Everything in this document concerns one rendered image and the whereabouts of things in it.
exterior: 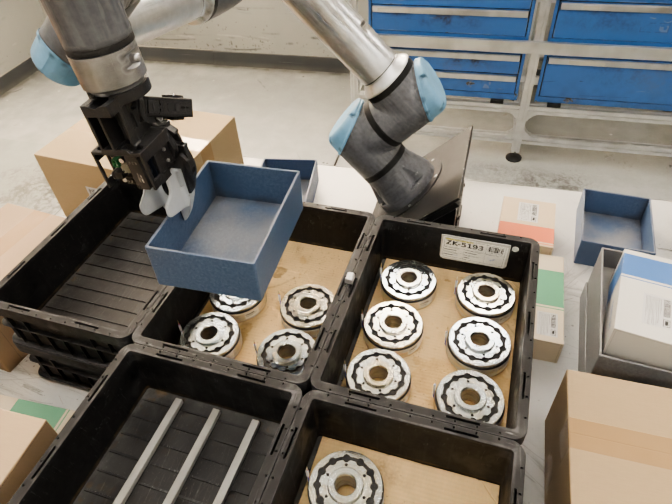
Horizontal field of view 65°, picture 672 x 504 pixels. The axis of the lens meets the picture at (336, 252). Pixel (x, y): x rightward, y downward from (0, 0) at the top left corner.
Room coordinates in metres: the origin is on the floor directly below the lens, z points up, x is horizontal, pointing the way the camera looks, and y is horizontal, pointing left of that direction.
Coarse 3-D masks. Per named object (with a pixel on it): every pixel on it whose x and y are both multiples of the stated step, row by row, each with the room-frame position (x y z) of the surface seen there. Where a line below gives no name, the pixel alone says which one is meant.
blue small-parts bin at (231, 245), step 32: (224, 192) 0.69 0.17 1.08; (256, 192) 0.68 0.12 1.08; (288, 192) 0.61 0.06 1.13; (192, 224) 0.62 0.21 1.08; (224, 224) 0.63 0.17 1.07; (256, 224) 0.62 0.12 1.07; (288, 224) 0.59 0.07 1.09; (160, 256) 0.51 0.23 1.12; (192, 256) 0.49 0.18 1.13; (224, 256) 0.56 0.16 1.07; (256, 256) 0.48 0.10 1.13; (192, 288) 0.50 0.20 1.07; (224, 288) 0.48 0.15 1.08; (256, 288) 0.47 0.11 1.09
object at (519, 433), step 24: (384, 216) 0.78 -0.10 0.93; (504, 240) 0.70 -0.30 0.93; (528, 240) 0.69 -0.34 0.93; (360, 264) 0.66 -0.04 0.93; (528, 288) 0.58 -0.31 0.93; (528, 312) 0.53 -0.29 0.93; (336, 336) 0.51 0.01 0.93; (528, 336) 0.48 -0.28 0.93; (528, 360) 0.44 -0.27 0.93; (312, 384) 0.42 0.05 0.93; (528, 384) 0.40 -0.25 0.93; (408, 408) 0.38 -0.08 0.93; (528, 408) 0.36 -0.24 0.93; (504, 432) 0.33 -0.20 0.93
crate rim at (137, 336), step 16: (304, 208) 0.83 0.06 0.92; (320, 208) 0.82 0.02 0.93; (336, 208) 0.82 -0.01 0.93; (368, 224) 0.76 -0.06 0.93; (352, 256) 0.68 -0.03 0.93; (352, 272) 0.64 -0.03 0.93; (160, 304) 0.60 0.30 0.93; (336, 304) 0.57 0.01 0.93; (144, 320) 0.56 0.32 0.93; (320, 336) 0.51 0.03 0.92; (176, 352) 0.50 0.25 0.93; (192, 352) 0.49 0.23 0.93; (320, 352) 0.48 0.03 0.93; (240, 368) 0.46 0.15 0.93; (256, 368) 0.46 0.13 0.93; (304, 368) 0.45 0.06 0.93; (304, 384) 0.43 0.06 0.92
